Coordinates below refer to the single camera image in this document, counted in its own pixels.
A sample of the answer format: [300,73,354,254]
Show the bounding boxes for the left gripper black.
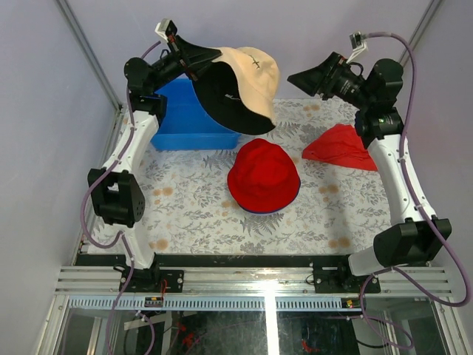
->
[147,33,217,93]

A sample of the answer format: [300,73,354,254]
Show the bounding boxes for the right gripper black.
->
[287,53,373,111]

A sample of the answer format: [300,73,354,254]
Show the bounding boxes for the beige black hat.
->
[193,47,280,135]

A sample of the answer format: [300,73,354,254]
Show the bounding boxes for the blue plastic bin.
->
[151,78,241,151]

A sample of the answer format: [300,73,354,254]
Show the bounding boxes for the red cap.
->
[227,138,301,204]

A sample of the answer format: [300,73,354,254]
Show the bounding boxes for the navy blue hat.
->
[238,186,300,215]

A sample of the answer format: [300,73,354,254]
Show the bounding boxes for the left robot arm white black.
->
[83,35,222,292]

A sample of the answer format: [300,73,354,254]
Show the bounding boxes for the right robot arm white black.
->
[287,53,452,292]

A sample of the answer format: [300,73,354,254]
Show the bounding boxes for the red cloth hat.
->
[302,124,378,172]

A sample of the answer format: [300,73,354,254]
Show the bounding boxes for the floral table mat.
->
[136,99,390,254]

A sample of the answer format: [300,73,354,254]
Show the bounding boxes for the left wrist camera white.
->
[154,18,177,42]

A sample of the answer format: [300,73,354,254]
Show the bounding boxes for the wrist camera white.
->
[154,18,177,42]
[347,32,368,64]

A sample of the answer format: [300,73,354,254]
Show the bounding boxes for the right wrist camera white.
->
[347,32,368,64]

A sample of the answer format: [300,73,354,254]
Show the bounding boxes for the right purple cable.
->
[358,31,471,351]

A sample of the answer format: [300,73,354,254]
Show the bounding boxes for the purple cable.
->
[79,40,163,355]
[358,31,471,351]

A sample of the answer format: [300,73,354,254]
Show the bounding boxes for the left aluminium frame post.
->
[55,0,123,112]

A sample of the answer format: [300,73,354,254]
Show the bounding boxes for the aluminium frame post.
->
[373,0,444,110]
[55,0,123,112]

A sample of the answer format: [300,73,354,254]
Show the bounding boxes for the right aluminium frame post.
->
[373,0,444,110]

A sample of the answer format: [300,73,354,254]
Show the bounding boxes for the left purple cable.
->
[79,40,163,355]

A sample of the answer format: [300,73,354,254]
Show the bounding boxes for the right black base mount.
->
[310,254,368,294]

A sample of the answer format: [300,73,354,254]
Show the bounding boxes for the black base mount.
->
[113,266,184,295]
[310,254,368,294]

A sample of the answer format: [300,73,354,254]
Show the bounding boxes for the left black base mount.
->
[113,266,184,295]

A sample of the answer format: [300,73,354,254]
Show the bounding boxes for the blue white cable duct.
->
[68,297,365,311]

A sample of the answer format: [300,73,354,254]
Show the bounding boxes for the aluminium front rail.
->
[55,266,453,297]

